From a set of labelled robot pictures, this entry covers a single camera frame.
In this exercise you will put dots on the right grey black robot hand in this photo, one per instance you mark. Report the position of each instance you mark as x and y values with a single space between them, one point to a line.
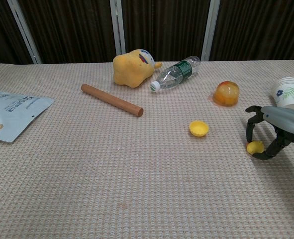
281 120

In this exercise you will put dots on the yellow soft object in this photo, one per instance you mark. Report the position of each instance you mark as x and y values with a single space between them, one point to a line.
254 147

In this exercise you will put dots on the yellow small cup shell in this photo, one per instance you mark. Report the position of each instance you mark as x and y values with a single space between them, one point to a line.
199 128

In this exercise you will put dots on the yellow plush toy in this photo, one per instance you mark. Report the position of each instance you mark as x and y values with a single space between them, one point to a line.
130 69

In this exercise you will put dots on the stack of floral paper cups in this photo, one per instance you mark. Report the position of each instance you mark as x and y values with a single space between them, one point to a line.
288 95

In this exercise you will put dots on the orange fruit jelly cup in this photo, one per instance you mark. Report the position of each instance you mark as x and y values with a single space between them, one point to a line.
226 93

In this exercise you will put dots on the clear plastic water bottle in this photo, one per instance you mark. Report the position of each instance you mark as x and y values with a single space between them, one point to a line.
176 74

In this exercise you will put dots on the wooden rolling pin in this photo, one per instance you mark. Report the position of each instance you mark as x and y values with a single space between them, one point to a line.
112 103

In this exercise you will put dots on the beige woven tablecloth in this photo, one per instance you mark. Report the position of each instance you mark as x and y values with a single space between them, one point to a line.
112 174

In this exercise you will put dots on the white blue snack pouch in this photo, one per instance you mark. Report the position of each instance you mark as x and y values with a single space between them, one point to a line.
10 115

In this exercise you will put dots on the white metal slotted rail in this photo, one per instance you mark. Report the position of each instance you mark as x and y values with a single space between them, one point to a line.
210 28
118 27
26 30

